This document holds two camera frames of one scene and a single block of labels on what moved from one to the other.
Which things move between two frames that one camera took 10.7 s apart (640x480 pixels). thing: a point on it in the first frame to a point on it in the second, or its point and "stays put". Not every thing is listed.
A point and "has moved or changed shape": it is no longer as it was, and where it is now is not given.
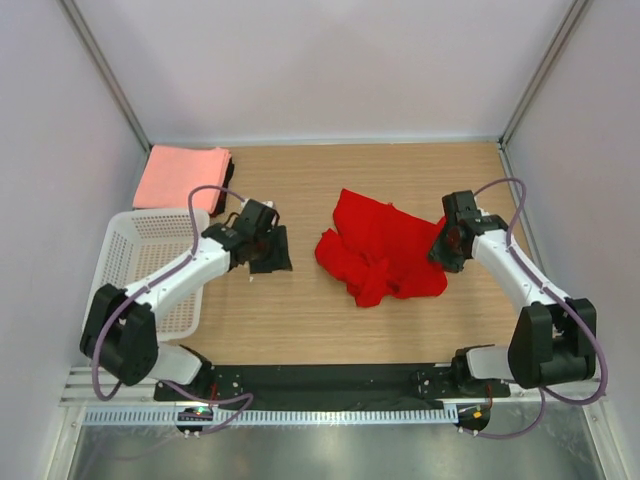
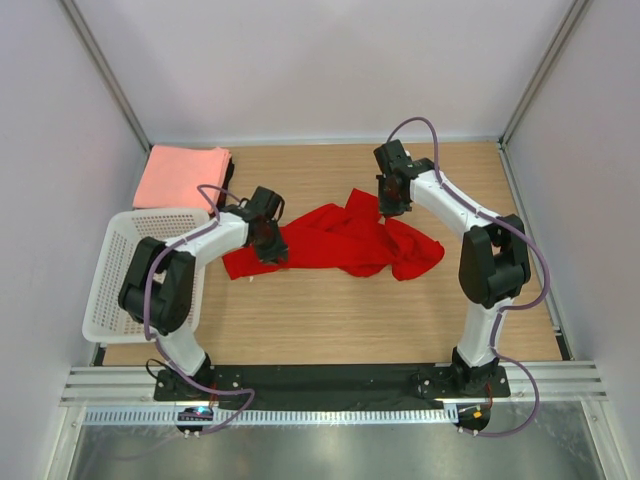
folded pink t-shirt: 171,172 stays put
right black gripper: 437,253 to 390,209
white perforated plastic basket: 138,247 stays put
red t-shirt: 378,247 has moved or changed shape
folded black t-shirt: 222,199 stays put
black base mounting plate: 330,383 stays put
